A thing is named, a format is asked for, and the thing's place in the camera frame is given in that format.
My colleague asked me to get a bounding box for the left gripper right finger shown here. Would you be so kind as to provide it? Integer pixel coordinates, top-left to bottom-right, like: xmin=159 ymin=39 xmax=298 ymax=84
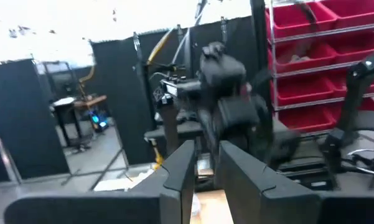
xmin=219 ymin=140 xmax=374 ymax=224

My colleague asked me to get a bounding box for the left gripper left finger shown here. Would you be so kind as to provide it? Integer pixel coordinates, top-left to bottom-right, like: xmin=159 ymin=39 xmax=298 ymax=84
xmin=4 ymin=139 xmax=196 ymax=224

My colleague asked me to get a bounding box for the yellow connector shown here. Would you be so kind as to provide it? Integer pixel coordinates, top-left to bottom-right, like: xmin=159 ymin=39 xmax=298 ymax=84
xmin=151 ymin=146 xmax=165 ymax=171

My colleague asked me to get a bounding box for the red bin rack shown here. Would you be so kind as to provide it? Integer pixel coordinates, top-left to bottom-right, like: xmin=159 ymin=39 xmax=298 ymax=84
xmin=265 ymin=0 xmax=374 ymax=137

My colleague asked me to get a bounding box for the blue lit device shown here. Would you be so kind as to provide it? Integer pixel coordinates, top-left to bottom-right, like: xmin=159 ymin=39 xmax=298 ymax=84
xmin=90 ymin=113 xmax=110 ymax=132

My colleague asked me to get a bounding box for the black partition curtain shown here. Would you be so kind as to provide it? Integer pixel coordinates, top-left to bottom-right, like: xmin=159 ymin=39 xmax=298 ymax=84
xmin=0 ymin=58 xmax=70 ymax=184
xmin=91 ymin=15 xmax=259 ymax=166

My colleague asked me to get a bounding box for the yellow hose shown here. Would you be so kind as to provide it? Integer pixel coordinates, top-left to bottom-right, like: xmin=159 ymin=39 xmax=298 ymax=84
xmin=146 ymin=27 xmax=175 ymax=66

